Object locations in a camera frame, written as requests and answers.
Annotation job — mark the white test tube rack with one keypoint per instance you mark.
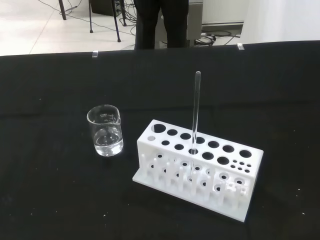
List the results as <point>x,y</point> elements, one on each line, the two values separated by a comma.
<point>160,145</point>

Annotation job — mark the glass beaker with water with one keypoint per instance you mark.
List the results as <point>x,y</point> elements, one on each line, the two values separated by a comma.
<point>108,147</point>

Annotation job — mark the clear cloth clip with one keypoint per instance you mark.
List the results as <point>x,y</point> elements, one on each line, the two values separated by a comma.
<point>240,46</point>
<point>95,54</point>

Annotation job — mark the person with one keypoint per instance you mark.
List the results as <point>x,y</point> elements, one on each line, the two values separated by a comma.
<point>150,22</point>

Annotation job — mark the black bench cloth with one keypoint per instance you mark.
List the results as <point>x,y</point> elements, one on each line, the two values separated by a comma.
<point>50,125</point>

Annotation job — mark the grey metal cabinet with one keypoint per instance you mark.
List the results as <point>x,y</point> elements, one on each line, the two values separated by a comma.
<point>215,12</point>

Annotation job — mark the thin black tripod leg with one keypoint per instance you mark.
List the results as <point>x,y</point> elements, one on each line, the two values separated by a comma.
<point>90,17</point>

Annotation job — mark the thick black stand leg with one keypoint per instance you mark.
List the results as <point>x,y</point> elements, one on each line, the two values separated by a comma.
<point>62,10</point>

